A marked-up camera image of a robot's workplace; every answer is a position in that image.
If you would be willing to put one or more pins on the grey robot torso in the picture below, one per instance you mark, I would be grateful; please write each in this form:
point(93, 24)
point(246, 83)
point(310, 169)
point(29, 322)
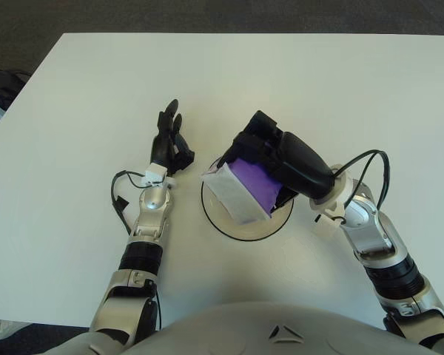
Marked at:
point(262, 329)

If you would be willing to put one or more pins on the white plate with black rim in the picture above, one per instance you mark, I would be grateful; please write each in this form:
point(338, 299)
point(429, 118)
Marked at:
point(244, 231)

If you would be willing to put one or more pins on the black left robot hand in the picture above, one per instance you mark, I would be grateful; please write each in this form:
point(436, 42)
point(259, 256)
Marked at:
point(161, 151)

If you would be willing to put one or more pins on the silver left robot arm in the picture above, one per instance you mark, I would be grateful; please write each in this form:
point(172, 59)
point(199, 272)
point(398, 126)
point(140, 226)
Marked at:
point(153, 203)

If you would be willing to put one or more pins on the black bag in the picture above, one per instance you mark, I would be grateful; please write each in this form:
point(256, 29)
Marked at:
point(3, 83)

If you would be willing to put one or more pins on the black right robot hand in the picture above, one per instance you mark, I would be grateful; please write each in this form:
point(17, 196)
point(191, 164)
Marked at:
point(299, 162)

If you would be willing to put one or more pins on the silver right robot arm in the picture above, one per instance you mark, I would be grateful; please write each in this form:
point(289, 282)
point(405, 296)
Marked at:
point(370, 222)

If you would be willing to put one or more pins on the purple tissue paper pack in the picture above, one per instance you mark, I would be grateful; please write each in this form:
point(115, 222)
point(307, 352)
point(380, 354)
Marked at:
point(251, 177)

